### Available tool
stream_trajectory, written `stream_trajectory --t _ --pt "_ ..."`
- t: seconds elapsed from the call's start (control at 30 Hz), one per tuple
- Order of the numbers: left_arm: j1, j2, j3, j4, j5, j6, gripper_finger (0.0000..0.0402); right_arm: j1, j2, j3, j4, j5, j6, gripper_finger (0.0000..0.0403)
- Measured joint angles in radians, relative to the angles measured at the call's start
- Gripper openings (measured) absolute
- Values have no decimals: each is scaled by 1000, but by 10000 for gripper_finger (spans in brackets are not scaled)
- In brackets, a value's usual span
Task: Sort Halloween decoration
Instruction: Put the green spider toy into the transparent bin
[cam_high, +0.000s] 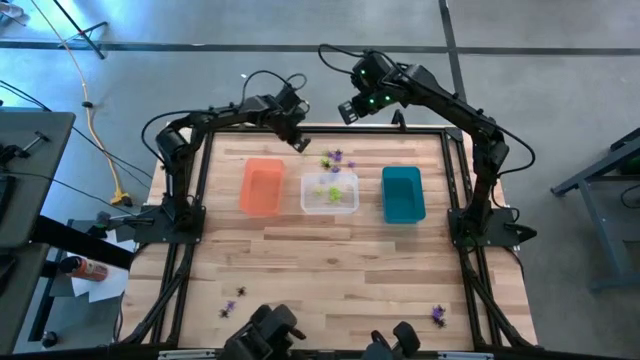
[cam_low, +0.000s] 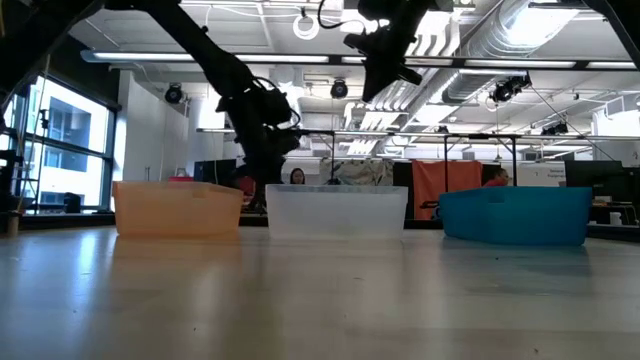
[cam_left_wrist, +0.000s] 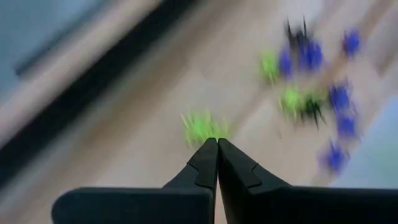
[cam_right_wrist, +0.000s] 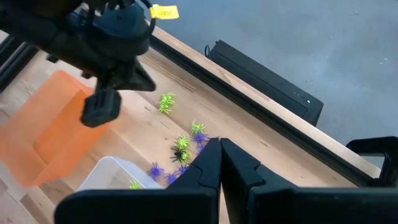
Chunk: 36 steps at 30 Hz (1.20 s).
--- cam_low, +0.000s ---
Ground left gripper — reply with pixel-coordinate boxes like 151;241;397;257
217;79;301;185

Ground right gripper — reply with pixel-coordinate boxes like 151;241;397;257
344;0;454;104

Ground black computer monitor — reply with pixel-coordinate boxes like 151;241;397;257
564;159;625;190
193;158;238;189

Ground clear plastic bin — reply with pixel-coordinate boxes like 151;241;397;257
265;183;410;241

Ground patterned grey tarp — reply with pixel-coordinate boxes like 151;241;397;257
319;158;395;187

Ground black partition panel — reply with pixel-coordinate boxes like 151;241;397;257
392;160;415;221

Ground orange plastic bin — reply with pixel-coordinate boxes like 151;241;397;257
111;180;245;239

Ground red-orange hanging cloth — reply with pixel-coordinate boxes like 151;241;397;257
412;159;484;221

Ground overhead light bar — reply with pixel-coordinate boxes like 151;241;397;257
79;48;640;71

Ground blue plastic bin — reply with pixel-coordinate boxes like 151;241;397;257
438;186;594;247

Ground black equipment rack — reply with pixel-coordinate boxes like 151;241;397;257
0;117;26;236

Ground white cable coil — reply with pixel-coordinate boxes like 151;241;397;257
292;13;321;41

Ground black ceiling camera rig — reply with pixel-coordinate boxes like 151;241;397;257
489;73;532;104
540;121;570;137

